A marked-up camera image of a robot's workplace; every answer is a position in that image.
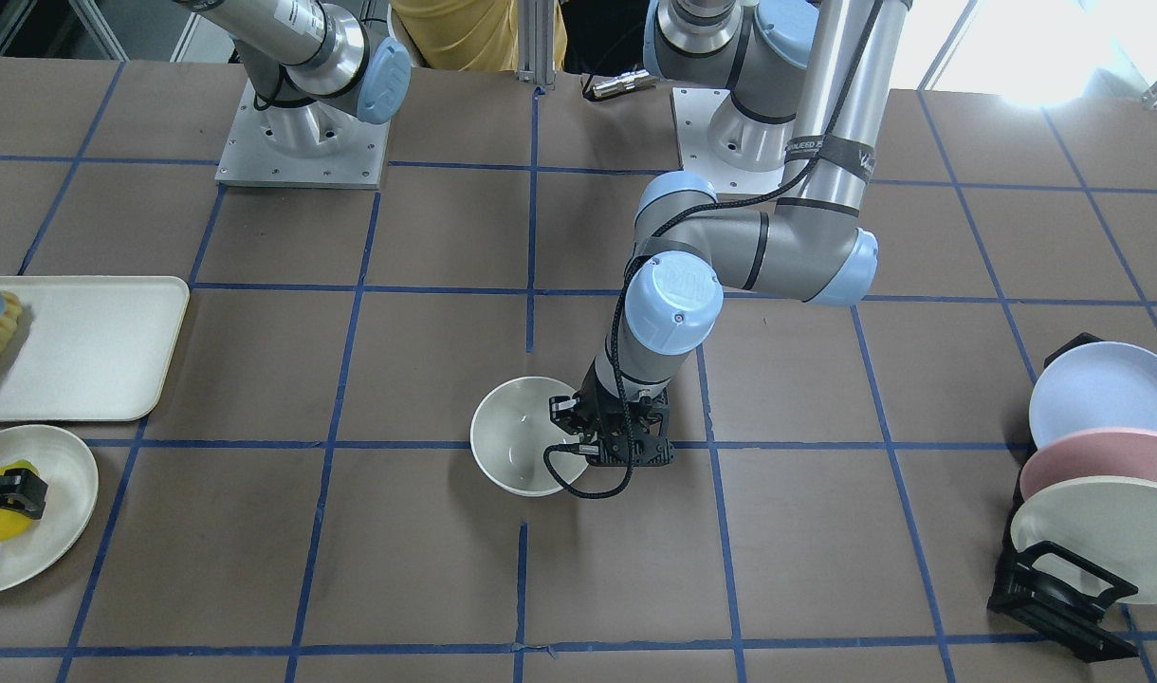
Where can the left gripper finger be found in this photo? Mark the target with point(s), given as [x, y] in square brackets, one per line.
[567, 412]

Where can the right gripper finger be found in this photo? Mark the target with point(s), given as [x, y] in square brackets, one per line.
[23, 491]

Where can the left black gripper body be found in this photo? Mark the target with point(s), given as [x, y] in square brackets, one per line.
[593, 392]

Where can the yellow lemon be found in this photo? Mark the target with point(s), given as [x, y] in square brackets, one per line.
[0, 517]

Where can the white bowl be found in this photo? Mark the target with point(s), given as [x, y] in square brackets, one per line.
[510, 430]

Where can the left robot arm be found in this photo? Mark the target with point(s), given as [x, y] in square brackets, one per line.
[807, 86]

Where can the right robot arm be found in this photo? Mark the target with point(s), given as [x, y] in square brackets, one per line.
[319, 50]

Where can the cream round plate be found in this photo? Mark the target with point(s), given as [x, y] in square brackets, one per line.
[72, 485]

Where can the white rectangular tray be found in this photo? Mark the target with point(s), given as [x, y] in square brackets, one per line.
[90, 348]

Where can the silver connector plug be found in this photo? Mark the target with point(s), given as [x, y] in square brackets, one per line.
[622, 84]

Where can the person in yellow shirt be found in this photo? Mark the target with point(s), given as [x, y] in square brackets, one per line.
[463, 36]

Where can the black dish rack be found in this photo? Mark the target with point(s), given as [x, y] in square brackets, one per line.
[1062, 596]

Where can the blue plate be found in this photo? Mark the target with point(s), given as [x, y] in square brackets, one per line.
[1094, 385]

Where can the pink plate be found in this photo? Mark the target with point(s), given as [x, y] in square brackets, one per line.
[1123, 452]

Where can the cream plate in rack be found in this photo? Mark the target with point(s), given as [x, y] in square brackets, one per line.
[1108, 520]

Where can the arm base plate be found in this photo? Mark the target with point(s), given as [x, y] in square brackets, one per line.
[702, 133]
[310, 147]

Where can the aluminium frame post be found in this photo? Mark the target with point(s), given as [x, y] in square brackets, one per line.
[535, 43]

